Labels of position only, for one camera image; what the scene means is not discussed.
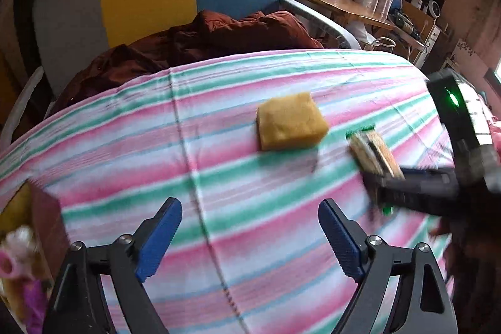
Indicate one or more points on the grey bed rail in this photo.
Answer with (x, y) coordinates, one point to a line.
(325, 23)

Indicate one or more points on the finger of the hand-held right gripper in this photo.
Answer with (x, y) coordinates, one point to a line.
(418, 193)

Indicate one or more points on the pink and white toy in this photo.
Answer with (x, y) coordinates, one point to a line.
(13, 252)

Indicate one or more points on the gold metal tin box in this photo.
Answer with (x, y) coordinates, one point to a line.
(49, 224)

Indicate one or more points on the wooden side table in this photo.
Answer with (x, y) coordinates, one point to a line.
(340, 7)

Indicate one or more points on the yellow sponge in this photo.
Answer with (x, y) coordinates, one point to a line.
(291, 126)
(13, 298)

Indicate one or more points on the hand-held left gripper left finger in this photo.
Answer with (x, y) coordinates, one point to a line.
(160, 240)

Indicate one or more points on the green-edged snack packet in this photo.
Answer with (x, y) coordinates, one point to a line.
(372, 152)

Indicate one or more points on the cluttered shelf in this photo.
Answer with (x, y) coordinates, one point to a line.
(418, 17)

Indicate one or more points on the white bed rail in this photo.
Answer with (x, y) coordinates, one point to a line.
(21, 99)

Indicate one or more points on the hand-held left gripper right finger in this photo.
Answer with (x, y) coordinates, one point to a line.
(340, 244)

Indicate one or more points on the dark red blanket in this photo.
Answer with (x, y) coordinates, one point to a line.
(219, 40)

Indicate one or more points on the purple snack packet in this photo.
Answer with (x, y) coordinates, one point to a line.
(34, 302)

